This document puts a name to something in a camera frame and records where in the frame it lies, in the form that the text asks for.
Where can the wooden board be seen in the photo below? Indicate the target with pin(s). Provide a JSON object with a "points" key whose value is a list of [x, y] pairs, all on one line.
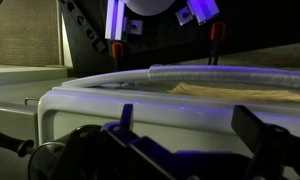
{"points": [[236, 94]]}

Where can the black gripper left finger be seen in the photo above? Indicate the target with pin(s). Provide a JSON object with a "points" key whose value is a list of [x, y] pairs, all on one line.
{"points": [[126, 120]]}

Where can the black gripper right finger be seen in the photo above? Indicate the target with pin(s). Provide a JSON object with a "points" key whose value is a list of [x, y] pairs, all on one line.
{"points": [[248, 127]]}

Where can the aluminium bracket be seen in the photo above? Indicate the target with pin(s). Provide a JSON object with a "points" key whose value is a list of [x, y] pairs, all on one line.
{"points": [[200, 10], [118, 26]]}

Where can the black handle knob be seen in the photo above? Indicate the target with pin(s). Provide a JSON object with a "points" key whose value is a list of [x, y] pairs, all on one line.
{"points": [[20, 147]]}

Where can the small metal hook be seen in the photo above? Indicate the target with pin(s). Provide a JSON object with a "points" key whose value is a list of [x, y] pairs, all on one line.
{"points": [[27, 99]]}

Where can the right aluminium bracket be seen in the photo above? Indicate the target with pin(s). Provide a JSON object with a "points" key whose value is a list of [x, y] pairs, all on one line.
{"points": [[200, 10]]}

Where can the orange clamp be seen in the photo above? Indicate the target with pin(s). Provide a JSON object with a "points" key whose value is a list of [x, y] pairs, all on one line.
{"points": [[117, 49], [218, 31]]}

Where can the left aluminium bracket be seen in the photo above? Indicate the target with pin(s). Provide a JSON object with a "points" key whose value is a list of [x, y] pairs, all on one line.
{"points": [[118, 26]]}

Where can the right orange clamp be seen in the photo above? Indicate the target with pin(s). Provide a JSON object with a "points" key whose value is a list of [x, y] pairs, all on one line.
{"points": [[218, 31]]}

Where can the white round disc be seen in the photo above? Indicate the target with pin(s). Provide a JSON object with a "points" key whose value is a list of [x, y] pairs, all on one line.
{"points": [[148, 7]]}

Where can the left orange clamp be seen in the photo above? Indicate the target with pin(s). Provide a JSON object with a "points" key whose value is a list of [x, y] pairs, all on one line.
{"points": [[117, 49]]}

